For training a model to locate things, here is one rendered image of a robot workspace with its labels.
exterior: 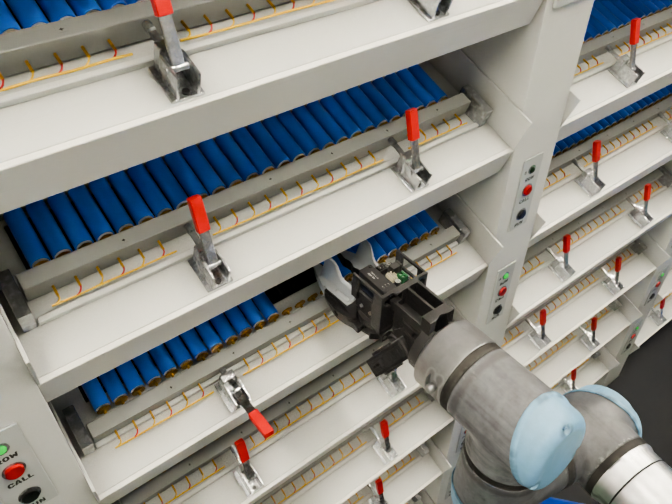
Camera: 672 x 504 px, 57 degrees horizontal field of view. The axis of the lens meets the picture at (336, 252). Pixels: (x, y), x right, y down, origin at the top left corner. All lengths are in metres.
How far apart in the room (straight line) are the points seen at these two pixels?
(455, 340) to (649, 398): 1.46
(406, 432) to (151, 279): 0.71
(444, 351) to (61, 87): 0.43
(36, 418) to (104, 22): 0.34
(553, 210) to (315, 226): 0.52
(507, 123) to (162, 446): 0.57
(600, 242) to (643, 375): 0.84
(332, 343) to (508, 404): 0.27
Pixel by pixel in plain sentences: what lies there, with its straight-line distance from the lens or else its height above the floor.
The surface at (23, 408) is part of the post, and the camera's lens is 0.60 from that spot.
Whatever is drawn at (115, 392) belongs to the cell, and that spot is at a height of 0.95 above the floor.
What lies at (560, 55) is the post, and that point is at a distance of 0.83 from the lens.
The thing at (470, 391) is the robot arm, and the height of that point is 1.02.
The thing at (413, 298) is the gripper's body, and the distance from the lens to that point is 0.71.
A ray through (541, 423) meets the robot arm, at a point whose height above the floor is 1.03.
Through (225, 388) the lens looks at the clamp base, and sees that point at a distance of 0.75.
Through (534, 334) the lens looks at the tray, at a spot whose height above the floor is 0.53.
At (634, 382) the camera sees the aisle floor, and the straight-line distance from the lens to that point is 2.11.
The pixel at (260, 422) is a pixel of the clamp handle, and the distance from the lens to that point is 0.72.
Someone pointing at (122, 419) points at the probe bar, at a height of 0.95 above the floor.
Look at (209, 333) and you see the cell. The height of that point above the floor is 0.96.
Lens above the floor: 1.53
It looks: 41 degrees down
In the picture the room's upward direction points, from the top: straight up
